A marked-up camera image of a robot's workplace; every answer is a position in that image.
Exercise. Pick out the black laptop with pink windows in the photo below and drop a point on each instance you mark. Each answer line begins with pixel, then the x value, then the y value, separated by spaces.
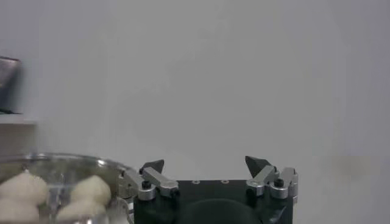
pixel 9 85

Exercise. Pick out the stainless steel steamer basket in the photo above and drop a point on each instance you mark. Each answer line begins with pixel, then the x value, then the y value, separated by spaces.
pixel 61 167

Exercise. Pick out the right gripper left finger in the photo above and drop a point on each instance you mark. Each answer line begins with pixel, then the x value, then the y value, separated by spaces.
pixel 164 184

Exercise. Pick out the white steamed baozi bun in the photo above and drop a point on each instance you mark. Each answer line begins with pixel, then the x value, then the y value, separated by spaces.
pixel 16 211
pixel 80 210
pixel 91 188
pixel 22 187

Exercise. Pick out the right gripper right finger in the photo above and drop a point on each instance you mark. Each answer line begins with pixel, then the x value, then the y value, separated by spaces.
pixel 262 179

